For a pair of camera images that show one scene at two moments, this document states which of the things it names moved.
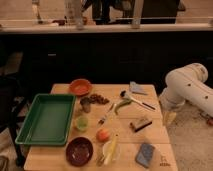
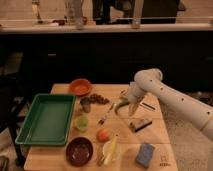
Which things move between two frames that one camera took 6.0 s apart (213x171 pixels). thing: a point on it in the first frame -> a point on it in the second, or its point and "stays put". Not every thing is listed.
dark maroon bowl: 79,151 stays put
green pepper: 121,103 stays put
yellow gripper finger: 169,117 -> 132,108
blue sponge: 145,154 stays put
